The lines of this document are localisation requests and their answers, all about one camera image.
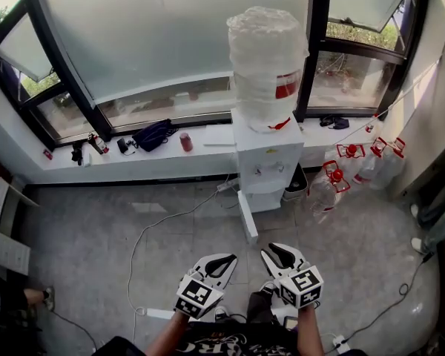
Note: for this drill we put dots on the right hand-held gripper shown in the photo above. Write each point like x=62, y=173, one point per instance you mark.
x=302, y=286

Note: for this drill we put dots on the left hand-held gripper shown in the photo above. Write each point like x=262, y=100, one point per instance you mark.
x=198, y=295

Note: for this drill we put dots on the white cabinet door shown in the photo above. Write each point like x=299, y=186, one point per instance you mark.
x=247, y=217

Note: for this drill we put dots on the person's right forearm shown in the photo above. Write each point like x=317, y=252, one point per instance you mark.
x=309, y=332

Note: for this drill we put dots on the person's left forearm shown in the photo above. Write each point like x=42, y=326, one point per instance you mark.
x=168, y=337

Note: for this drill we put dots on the white water dispenser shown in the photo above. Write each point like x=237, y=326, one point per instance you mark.
x=267, y=154

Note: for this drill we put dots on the plastic-wrapped water bottle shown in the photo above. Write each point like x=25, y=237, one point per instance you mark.
x=265, y=65

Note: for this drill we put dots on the white drawer cabinet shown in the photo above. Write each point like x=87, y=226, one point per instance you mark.
x=2, y=228

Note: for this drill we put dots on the person's right shoe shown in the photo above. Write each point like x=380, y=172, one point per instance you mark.
x=269, y=287

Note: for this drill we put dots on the person's left shoe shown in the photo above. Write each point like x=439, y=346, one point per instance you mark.
x=221, y=313

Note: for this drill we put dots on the person's dark trouser leg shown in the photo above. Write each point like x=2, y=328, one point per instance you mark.
x=259, y=306

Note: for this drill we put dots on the smartphone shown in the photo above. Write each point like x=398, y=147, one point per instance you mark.
x=291, y=323

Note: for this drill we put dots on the small waste bin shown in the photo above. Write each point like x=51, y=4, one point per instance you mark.
x=296, y=187

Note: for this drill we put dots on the person's black printed t-shirt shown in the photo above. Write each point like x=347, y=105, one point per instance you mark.
x=241, y=341

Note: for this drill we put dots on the long white power strip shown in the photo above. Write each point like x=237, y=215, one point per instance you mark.
x=157, y=313

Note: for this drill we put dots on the white plug adapter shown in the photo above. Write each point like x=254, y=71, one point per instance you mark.
x=340, y=342

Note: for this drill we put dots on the white flat board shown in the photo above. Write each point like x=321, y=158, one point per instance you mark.
x=219, y=135

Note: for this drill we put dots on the black cloth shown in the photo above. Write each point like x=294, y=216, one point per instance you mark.
x=335, y=121

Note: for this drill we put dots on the black power adapter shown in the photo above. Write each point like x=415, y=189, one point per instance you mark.
x=122, y=145

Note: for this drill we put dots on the small red and white bottle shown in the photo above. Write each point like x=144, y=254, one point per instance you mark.
x=369, y=128

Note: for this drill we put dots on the small black device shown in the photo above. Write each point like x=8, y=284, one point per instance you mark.
x=77, y=152

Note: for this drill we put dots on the small red box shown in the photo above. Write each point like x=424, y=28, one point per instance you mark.
x=47, y=154

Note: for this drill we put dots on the black window frame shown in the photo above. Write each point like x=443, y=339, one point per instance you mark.
x=65, y=69

